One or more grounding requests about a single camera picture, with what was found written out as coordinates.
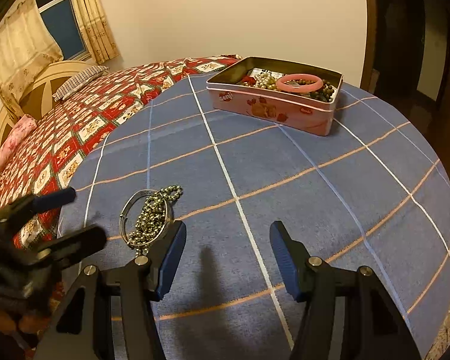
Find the small gold bead necklace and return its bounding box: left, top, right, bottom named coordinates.
left=126, top=184, right=185, bottom=258

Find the silver metal bangle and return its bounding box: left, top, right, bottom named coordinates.
left=118, top=185, right=183, bottom=256

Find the dark wooden bead bracelet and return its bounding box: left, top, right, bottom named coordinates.
left=299, top=78, right=337, bottom=104

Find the pink plastic bangle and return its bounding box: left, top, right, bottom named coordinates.
left=275, top=73, right=323, bottom=94

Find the gold pearl bead necklace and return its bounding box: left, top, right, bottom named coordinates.
left=253, top=71, right=281, bottom=92

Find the red cord gold pendant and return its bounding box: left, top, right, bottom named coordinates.
left=239, top=76, right=257, bottom=86

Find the red patterned bed quilt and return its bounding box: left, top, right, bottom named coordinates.
left=0, top=53, right=243, bottom=251

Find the pink floral pillow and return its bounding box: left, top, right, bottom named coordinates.
left=0, top=114, right=37, bottom=172

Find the blue plaid tablecloth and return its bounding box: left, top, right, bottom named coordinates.
left=58, top=76, right=450, bottom=359

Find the cream wooden headboard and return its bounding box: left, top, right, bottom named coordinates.
left=0, top=60, right=92, bottom=147

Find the striped grey pillow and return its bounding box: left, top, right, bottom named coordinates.
left=52, top=65, right=109, bottom=101

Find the beige patterned curtain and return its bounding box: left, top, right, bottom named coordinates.
left=0, top=0, right=119, bottom=120

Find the pink metal tin box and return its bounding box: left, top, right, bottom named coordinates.
left=206, top=57, right=343, bottom=136

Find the dark window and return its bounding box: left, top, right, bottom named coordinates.
left=35, top=0, right=91, bottom=61

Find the brown wooden door frame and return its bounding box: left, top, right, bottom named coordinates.
left=360, top=0, right=377, bottom=91

